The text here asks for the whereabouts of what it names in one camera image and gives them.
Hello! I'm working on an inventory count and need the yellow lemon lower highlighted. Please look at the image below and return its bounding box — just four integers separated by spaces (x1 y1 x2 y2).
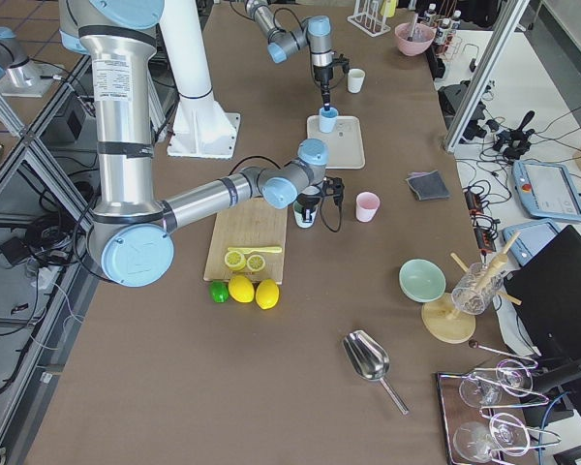
256 279 280 310

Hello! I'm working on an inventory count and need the green bowl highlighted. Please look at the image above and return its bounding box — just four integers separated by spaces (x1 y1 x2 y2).
399 259 446 303

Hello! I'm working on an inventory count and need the clear glass cup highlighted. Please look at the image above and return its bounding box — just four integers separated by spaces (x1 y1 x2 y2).
451 263 504 315

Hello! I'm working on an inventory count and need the wine glass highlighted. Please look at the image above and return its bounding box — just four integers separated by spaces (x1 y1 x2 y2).
459 358 533 408
453 413 531 464

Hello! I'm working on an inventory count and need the bamboo cutting board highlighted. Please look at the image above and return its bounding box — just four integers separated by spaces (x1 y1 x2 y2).
203 198 289 285

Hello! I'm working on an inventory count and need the pink cup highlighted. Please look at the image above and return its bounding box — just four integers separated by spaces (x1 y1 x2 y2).
355 192 381 223

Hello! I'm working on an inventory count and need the grey cloth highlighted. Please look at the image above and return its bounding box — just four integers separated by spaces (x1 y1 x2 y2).
406 170 450 202

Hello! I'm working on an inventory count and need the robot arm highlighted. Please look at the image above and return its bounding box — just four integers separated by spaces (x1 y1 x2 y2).
245 1 350 110
59 1 328 287

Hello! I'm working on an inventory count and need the green cup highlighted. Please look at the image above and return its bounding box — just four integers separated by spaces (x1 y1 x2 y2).
293 201 318 229

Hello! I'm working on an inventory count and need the lemon slice lower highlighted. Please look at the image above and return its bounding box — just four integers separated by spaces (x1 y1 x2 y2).
246 254 266 273

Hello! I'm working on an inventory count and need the wine glass upper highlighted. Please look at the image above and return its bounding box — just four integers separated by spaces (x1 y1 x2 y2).
459 358 533 408

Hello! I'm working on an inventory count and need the yellow lemon upper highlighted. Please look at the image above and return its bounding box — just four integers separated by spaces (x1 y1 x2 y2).
228 275 255 303

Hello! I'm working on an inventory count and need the blue teach pendant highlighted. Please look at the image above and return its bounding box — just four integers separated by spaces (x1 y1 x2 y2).
502 218 561 266
512 160 581 223

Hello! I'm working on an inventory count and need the black laptop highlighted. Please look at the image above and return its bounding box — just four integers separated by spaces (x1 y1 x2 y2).
505 226 581 359

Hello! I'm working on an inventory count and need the pink bowl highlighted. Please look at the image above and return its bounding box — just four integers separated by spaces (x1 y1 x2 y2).
394 23 435 56

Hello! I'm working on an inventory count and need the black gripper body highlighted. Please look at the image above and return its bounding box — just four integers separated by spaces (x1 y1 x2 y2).
311 52 350 87
296 176 344 209

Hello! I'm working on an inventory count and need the cream white cup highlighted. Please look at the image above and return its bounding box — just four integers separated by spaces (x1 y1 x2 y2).
347 68 366 94

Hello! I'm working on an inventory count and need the lemon slice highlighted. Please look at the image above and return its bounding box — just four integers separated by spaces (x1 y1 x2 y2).
246 254 266 273
224 250 247 271

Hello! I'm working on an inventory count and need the yellow lemon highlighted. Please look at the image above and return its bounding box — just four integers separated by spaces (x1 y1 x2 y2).
256 279 280 310
228 275 255 303

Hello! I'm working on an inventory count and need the blue cup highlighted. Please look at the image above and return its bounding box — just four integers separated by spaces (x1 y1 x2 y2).
319 106 339 134

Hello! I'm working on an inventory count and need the green lime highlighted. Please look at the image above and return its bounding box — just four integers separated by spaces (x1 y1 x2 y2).
209 281 229 303

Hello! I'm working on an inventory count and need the lemon slice upper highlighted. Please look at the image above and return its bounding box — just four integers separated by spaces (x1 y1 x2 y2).
224 250 247 271

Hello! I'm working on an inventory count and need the white wire rack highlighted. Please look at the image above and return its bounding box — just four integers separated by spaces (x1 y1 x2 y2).
347 0 397 37

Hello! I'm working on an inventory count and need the wooden cup stand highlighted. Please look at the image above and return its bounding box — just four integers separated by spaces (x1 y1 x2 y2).
421 232 522 344

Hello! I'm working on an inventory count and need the beige rabbit tray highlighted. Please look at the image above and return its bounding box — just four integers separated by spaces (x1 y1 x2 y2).
306 115 365 170

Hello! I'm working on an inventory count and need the yellow plastic knife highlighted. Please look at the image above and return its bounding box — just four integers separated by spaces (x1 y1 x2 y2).
227 246 283 254

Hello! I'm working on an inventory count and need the metal scoop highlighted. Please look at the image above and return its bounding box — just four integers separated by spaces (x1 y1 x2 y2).
343 329 410 415

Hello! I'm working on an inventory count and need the wine glass lower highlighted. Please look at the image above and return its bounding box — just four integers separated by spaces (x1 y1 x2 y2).
453 413 531 464

